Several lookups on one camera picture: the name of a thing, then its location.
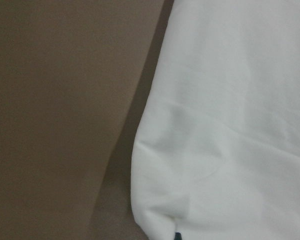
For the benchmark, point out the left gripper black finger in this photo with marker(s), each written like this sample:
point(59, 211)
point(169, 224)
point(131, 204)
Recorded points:
point(178, 236)

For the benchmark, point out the white long-sleeve printed shirt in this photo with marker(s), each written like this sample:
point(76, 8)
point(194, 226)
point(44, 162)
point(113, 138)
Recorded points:
point(217, 152)

